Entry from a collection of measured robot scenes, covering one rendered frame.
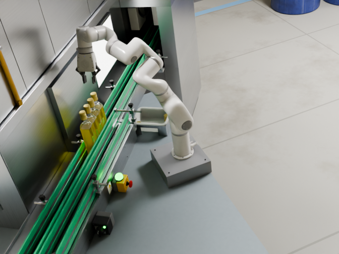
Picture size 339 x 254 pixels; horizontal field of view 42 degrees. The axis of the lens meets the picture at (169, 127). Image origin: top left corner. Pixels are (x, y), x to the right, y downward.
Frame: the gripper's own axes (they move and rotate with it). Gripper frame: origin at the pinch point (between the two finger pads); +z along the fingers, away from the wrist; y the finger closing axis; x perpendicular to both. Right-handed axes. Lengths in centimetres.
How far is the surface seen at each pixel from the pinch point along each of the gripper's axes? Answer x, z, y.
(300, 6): 367, 16, 114
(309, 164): 111, 99, 124
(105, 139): -1.7, 34.8, 6.2
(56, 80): -13.1, -3.3, -12.1
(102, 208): -36, 58, 16
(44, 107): -24.9, 7.6, -14.7
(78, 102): 6.7, 16.1, -11.7
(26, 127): -42.2, 11.3, -14.7
